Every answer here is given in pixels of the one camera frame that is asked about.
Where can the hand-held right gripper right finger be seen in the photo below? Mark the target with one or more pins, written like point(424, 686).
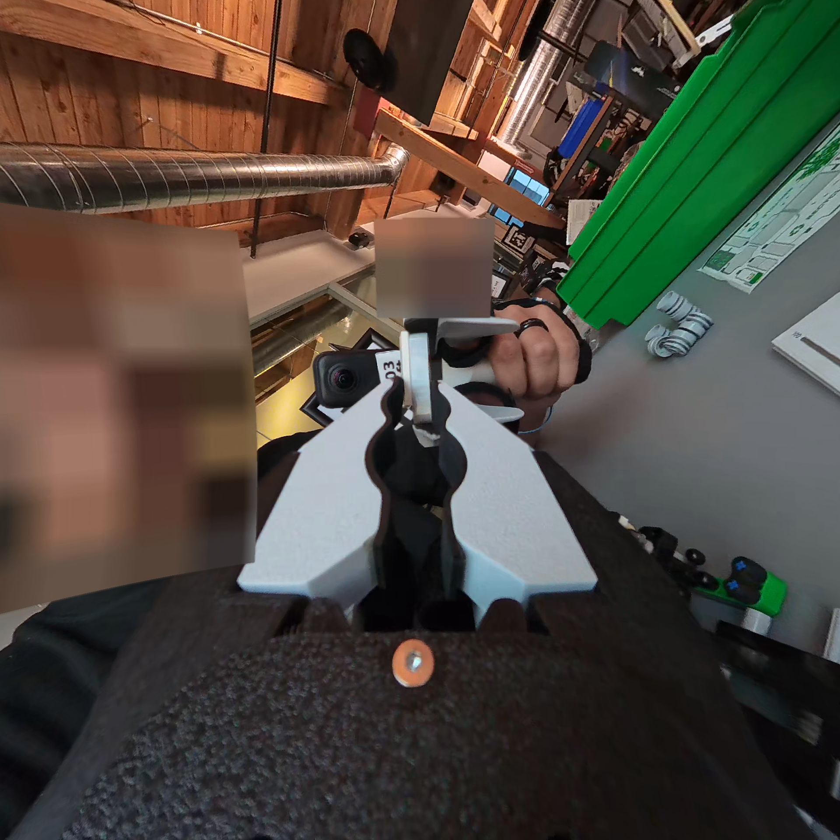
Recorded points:
point(518, 518)

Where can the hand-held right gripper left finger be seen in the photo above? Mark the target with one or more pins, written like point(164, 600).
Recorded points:
point(315, 518)

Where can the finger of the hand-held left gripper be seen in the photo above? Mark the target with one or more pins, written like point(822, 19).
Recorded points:
point(418, 354)
point(423, 401)

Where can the white lego truck model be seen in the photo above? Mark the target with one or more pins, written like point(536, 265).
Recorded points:
point(771, 590)

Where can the green plastic bin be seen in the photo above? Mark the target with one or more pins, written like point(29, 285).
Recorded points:
point(656, 197)

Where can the green tree sticker sheet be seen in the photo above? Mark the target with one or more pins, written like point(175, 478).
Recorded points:
point(774, 223)

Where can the person's left hand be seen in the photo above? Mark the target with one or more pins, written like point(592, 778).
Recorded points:
point(544, 361)

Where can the blue wristband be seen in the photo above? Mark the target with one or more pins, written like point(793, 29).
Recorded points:
point(541, 420)

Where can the group of grey wheel rims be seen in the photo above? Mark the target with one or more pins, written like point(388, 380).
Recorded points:
point(679, 328)

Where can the black round ceiling speaker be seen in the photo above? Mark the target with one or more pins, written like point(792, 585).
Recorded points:
point(364, 59)

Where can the black hanging panel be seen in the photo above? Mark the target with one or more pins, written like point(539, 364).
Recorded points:
point(426, 52)

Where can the open instruction booklet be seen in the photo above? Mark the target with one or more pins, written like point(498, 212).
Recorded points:
point(814, 354)

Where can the silver ventilation duct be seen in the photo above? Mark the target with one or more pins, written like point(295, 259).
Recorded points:
point(197, 174)

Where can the ribbed silver duct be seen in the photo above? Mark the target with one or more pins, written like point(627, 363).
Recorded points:
point(551, 65)

